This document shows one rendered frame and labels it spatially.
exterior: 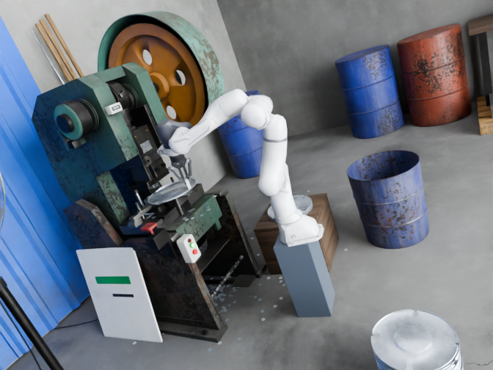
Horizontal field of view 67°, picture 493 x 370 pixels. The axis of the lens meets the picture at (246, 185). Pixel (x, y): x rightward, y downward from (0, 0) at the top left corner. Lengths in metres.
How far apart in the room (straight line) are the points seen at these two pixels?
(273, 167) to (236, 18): 3.88
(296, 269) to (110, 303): 1.22
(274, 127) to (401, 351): 0.98
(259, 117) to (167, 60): 0.91
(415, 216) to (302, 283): 0.81
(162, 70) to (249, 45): 3.09
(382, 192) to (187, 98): 1.25
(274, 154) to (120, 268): 1.18
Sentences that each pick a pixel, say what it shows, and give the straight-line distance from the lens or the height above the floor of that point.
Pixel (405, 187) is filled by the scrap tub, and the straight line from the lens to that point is 2.25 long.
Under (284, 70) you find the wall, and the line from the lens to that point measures 5.19.
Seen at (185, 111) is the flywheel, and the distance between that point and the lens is 2.34.
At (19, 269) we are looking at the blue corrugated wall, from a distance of 3.02.
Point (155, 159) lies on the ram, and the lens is 2.14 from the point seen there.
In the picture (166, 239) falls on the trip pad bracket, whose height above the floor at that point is 0.65.
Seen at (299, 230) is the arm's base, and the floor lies 0.51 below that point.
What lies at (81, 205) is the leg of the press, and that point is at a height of 0.88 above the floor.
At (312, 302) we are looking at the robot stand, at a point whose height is 0.10.
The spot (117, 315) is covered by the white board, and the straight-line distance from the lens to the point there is 2.56.
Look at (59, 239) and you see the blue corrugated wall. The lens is 3.17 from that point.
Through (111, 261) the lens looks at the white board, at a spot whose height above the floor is 0.51.
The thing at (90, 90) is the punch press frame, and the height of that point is 1.43.
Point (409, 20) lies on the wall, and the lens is 4.75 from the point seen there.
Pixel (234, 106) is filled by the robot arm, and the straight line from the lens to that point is 1.65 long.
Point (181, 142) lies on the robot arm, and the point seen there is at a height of 1.08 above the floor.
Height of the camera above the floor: 1.39
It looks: 20 degrees down
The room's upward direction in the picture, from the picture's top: 20 degrees counter-clockwise
